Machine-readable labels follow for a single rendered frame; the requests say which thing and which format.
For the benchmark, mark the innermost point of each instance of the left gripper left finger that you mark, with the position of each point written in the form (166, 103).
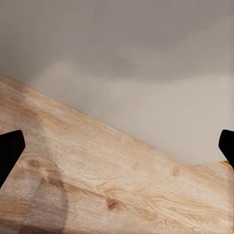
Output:
(12, 145)

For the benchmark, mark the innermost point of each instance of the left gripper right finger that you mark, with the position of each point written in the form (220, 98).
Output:
(226, 145)

